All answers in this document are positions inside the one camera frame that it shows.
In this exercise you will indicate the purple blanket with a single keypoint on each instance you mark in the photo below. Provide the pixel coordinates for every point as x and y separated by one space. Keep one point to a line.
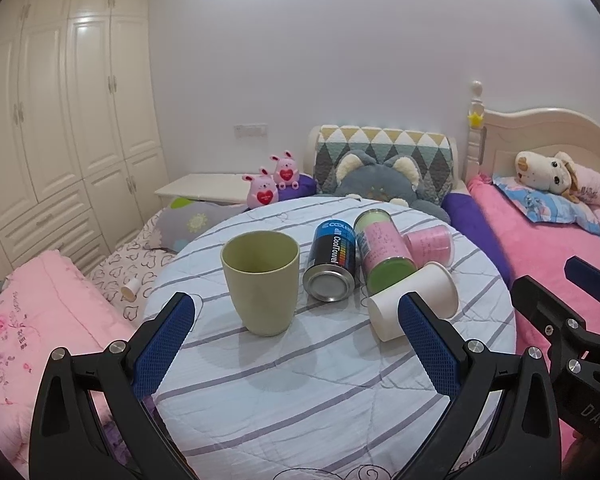
472 225

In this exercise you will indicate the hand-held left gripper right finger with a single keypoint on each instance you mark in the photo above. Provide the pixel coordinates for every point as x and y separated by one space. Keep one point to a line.
426 347

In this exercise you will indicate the pink embroidered blanket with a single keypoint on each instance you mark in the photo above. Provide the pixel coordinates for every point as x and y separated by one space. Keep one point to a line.
35 340

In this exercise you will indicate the yellow star ornament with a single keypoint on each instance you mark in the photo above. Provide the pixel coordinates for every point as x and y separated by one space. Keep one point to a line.
475 118

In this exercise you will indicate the heart print sheet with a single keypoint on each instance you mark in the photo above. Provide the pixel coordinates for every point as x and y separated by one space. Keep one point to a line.
125 270

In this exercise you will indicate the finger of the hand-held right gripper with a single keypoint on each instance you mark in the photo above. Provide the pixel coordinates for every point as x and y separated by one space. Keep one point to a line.
545 305
592 280

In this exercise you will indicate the green plastic cup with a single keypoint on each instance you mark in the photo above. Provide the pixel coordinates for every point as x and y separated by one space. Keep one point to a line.
262 285

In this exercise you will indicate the white side table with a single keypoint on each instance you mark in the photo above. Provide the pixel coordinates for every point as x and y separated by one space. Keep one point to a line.
200 186

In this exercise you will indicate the white dog plush toy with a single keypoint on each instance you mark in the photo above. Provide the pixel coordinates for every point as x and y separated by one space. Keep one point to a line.
545 172

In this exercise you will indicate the blue cartoon pillow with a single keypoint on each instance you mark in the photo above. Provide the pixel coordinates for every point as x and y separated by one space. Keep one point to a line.
545 205

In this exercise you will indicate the white wardrobe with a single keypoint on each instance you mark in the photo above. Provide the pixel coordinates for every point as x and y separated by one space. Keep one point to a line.
55 120

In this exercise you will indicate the white paper cup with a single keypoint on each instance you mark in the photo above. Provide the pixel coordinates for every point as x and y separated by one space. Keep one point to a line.
432 285

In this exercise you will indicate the small white cup on bed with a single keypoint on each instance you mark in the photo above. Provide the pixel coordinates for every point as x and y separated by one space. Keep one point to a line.
130 287

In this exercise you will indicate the striped white quilt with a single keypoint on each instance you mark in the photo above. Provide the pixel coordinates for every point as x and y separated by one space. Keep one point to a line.
300 385

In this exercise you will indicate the diamond pattern quilted cover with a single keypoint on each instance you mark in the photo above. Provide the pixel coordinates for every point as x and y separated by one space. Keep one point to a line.
430 152

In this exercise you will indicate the blue and black can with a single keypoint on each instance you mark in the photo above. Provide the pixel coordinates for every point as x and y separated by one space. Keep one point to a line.
332 255

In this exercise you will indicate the green and pink can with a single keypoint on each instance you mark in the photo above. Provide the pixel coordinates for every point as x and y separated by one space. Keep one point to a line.
382 247

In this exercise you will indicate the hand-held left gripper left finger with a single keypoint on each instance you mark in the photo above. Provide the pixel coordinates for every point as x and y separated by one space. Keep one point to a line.
162 345

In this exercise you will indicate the cream bed headboard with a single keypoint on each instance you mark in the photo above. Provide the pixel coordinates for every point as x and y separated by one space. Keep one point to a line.
540 132

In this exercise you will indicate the grey cat plush cushion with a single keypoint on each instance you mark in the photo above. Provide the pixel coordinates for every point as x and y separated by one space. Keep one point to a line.
380 182

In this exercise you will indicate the pink plastic cup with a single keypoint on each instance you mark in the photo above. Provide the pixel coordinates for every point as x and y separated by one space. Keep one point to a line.
430 246

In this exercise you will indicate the pink bunny toy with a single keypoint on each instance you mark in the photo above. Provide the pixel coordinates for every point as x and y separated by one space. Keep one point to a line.
260 192
286 170

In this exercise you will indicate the purple cushion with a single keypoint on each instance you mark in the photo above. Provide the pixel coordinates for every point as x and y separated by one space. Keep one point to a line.
306 186

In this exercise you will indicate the pink fleece bed blanket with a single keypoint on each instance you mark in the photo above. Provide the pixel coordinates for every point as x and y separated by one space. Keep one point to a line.
535 255

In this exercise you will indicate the grey flower pillow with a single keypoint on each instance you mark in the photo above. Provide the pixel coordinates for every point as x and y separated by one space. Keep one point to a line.
190 222

